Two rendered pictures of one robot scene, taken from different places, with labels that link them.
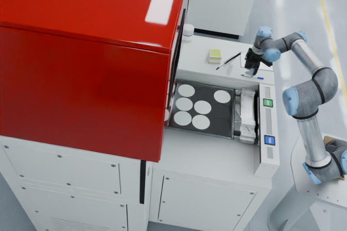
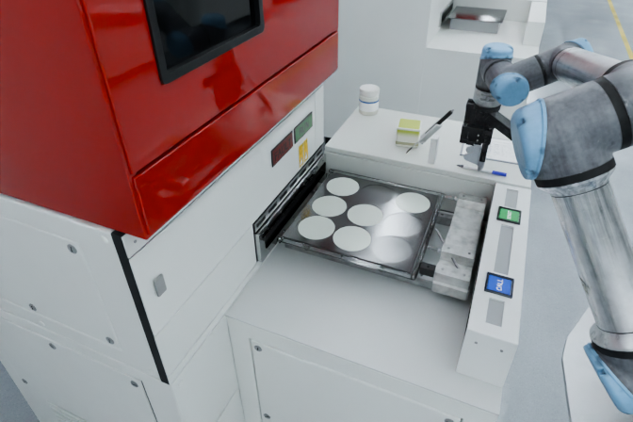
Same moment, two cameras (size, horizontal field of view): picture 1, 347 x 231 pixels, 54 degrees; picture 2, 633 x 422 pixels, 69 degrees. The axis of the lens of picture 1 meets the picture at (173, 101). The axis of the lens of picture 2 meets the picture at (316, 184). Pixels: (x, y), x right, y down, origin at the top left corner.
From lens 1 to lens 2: 0.87 m
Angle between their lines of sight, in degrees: 22
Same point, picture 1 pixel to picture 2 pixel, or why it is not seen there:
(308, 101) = (576, 127)
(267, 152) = (488, 310)
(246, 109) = (461, 231)
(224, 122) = (402, 246)
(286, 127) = not seen: hidden behind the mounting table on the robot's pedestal
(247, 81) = (470, 177)
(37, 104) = not seen: outside the picture
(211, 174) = (348, 348)
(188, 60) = (359, 137)
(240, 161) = (429, 334)
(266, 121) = (499, 249)
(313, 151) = (608, 300)
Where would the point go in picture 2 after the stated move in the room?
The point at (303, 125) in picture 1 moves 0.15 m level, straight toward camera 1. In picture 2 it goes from (572, 210) to (516, 251)
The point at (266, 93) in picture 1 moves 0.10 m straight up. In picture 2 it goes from (510, 200) to (518, 169)
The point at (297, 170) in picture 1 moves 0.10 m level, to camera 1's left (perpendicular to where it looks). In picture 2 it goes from (580, 382) to (527, 367)
